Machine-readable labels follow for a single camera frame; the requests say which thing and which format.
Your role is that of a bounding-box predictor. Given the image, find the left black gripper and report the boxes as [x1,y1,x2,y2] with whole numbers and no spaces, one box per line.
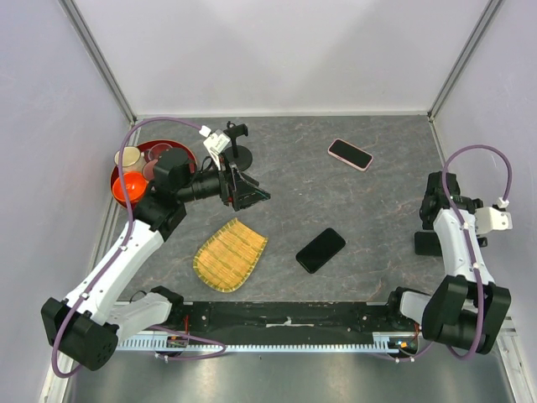
[177,150,270,211]

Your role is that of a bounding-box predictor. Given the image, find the black smartphone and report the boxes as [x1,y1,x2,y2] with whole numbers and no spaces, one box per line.
[295,228,346,274]

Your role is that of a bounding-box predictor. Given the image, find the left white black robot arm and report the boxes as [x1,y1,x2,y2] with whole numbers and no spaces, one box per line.
[41,148,270,378]

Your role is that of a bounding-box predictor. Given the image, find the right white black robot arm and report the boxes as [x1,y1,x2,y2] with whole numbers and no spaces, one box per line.
[383,171,512,354]

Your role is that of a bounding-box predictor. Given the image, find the black round-base clamp phone stand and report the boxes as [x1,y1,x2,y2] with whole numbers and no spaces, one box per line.
[224,121,253,171]

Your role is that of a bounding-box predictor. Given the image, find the black folding phone stand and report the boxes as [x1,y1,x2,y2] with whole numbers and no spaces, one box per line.
[414,229,487,256]

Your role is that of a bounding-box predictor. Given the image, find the woven bamboo tray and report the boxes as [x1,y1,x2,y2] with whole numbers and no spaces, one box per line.
[193,218,268,293]

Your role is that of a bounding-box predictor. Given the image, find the dark red small saucer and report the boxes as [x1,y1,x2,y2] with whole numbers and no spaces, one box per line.
[141,160,158,181]

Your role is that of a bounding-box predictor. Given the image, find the small red lidded dish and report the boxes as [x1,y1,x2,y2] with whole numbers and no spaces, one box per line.
[143,141,173,162]

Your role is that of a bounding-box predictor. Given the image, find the pink case smartphone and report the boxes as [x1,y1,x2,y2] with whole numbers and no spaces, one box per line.
[327,139,373,172]

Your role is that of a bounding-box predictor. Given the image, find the orange bowl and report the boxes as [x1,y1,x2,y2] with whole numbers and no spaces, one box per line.
[112,171,148,207]

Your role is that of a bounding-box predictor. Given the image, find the red round lacquer tray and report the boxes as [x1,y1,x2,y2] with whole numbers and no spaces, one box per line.
[122,139,197,207]

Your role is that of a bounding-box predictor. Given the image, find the beige cup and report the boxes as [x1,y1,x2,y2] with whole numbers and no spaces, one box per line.
[114,146,145,173]

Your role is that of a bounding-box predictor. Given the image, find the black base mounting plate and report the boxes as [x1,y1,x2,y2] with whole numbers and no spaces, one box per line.
[164,301,415,344]

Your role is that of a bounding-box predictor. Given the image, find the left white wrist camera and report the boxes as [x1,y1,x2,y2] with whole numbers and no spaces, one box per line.
[199,125,231,170]

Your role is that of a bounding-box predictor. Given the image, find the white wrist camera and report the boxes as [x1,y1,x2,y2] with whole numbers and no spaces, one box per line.
[199,125,231,170]
[475,197,513,235]

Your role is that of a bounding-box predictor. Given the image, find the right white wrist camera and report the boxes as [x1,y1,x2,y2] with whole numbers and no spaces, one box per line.
[475,197,513,235]

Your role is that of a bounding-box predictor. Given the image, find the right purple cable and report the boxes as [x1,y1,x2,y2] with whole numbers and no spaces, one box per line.
[373,144,514,363]

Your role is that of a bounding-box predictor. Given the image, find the purple cable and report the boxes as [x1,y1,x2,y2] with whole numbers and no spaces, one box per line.
[52,117,227,380]
[373,144,514,363]

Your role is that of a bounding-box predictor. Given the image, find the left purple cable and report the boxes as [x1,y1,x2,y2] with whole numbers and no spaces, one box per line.
[52,117,227,380]

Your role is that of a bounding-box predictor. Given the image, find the slotted cable duct rail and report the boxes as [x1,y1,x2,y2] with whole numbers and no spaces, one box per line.
[117,331,414,353]

